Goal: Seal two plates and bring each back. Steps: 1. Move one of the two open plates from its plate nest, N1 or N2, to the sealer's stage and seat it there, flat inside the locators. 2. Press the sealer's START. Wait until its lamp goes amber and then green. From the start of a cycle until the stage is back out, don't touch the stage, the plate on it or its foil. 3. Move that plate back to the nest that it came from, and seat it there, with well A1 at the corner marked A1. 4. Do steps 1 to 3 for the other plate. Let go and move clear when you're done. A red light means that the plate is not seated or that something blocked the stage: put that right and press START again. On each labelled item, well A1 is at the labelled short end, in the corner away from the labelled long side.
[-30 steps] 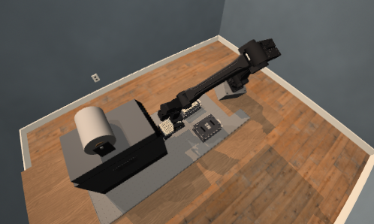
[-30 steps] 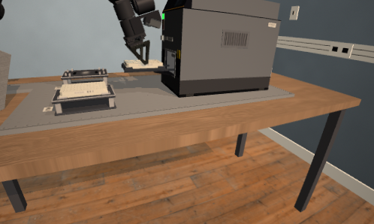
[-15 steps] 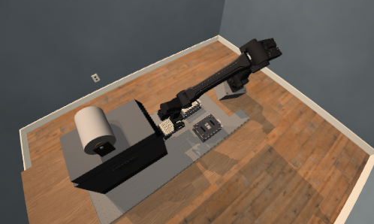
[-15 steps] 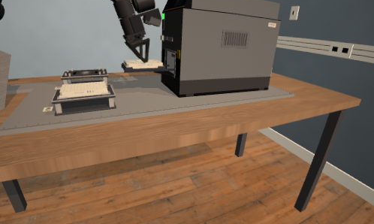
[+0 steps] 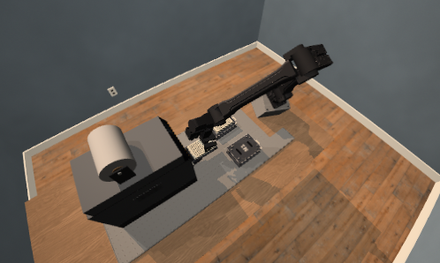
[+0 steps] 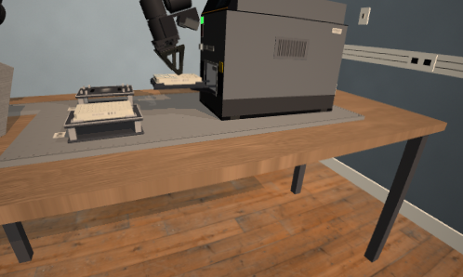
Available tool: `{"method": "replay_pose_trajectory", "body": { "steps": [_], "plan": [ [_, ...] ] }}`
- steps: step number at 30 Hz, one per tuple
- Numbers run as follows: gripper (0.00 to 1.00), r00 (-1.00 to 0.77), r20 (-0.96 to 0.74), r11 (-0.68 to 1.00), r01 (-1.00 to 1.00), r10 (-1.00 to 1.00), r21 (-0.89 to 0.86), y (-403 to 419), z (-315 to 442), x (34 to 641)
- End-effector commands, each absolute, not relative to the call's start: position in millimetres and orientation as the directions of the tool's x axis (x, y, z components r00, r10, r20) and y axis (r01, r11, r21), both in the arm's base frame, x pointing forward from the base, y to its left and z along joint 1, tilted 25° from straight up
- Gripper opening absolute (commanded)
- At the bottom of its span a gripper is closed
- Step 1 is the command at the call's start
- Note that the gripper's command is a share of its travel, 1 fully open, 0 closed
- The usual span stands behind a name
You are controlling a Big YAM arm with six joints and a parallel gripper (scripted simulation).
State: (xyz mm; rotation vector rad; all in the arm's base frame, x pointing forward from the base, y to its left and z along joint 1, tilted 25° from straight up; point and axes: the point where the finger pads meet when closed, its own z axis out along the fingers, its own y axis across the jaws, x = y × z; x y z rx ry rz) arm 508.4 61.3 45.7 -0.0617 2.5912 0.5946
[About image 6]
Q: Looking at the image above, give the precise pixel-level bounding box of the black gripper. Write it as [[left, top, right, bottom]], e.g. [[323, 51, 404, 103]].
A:
[[147, 14, 185, 75]]

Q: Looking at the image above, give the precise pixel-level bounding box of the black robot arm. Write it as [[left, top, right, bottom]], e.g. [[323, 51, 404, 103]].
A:
[[0, 0, 200, 38]]

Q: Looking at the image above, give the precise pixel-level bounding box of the small white label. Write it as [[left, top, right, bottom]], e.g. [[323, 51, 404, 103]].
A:
[[53, 132, 66, 138]]

